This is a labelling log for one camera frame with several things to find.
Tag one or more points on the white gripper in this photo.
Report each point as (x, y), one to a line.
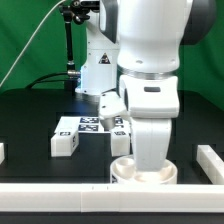
(151, 104)

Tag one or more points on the white round stool seat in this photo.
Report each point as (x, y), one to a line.
(123, 171)

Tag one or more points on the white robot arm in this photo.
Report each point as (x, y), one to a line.
(133, 51)

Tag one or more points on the white rail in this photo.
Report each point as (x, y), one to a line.
(111, 198)
(211, 164)

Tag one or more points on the white front rail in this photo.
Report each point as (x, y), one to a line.
(111, 198)

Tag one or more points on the white left block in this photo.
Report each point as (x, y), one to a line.
(2, 153)

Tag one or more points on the black camera on mount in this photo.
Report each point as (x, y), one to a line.
(86, 4)

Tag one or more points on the white paper marker sheet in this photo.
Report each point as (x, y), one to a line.
(83, 124)

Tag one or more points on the white right rail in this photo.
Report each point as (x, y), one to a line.
(211, 164)

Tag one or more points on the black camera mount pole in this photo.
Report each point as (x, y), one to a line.
(73, 75)

